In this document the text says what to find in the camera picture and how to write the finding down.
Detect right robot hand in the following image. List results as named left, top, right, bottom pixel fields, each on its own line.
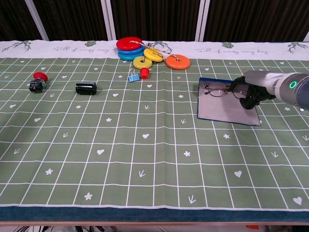
left=229, top=70, right=282, bottom=110

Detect black-framed eyeglasses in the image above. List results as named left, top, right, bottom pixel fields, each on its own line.
left=204, top=81, right=249, bottom=99

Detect blue glasses case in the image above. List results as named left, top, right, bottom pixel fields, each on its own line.
left=197, top=77, right=262, bottom=127

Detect blue binder clip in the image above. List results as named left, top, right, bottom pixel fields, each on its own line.
left=128, top=68, right=141, bottom=83

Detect green checked tablecloth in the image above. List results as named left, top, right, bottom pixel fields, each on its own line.
left=0, top=40, right=309, bottom=210

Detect black ferrite clamp block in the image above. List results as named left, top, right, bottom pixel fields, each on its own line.
left=75, top=82, right=98, bottom=96

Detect dark blue table underlay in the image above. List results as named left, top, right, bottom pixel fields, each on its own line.
left=0, top=206, right=309, bottom=223

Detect red emergency stop button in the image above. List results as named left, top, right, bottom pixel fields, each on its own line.
left=28, top=72, right=48, bottom=93

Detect orange toy ring disc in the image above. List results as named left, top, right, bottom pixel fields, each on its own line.
left=166, top=54, right=191, bottom=70

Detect yellow toy ring disc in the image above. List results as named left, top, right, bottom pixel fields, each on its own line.
left=133, top=56, right=153, bottom=70
left=143, top=47, right=164, bottom=62

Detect blue toy ring disc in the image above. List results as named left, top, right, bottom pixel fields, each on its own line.
left=117, top=45, right=145, bottom=57

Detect teal toy ring disc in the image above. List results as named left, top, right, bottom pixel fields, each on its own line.
left=118, top=52, right=143, bottom=61

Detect red toy ring disc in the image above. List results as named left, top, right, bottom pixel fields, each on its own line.
left=116, top=36, right=143, bottom=51

